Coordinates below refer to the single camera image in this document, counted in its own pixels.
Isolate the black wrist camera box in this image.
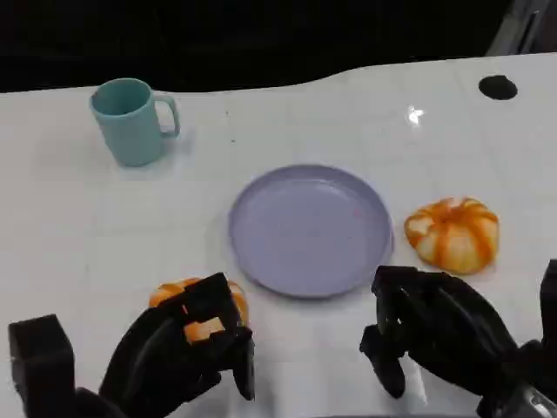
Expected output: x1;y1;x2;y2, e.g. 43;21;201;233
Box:
539;259;557;346
7;313;76;418

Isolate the small orange white bread roll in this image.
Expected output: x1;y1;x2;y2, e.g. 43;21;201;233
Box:
149;277;250;346

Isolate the lilac plate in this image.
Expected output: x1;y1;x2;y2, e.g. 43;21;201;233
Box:
227;163;395;300

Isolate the black round table grommet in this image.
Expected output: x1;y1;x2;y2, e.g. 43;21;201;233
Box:
477;75;519;101

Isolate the pale green mug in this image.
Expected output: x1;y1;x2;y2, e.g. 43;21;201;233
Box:
89;78;181;168

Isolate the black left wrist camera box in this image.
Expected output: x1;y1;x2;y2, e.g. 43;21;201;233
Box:
7;313;76;418

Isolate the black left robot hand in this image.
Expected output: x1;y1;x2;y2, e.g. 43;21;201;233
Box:
98;272;257;418

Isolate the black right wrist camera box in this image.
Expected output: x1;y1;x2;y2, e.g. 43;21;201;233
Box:
539;259;557;346

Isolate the large orange white bread roll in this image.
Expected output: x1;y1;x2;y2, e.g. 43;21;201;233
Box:
403;196;500;275

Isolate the grey metal frame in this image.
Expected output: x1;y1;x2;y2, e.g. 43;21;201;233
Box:
485;0;550;57

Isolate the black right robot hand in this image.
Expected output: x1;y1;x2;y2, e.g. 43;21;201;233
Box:
359;265;524;400

